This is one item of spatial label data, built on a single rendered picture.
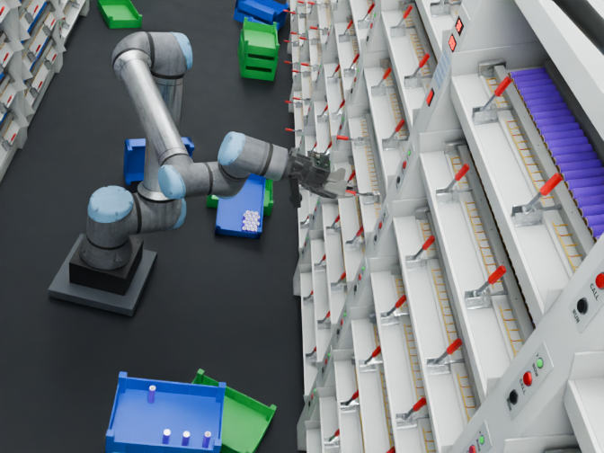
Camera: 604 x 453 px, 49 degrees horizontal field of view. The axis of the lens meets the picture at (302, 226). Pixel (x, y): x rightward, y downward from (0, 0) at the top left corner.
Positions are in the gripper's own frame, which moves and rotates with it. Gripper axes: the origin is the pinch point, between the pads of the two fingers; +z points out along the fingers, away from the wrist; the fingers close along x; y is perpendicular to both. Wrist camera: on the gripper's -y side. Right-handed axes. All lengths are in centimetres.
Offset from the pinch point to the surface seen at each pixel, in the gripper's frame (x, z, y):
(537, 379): -94, -5, 48
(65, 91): 166, -97, -111
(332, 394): -28, 18, -54
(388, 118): 13.4, 4.9, 18.7
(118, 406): -37, -42, -68
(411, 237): -34.8, 4.0, 18.2
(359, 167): 15.6, 6.0, -1.1
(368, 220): -8.2, 6.0, -1.1
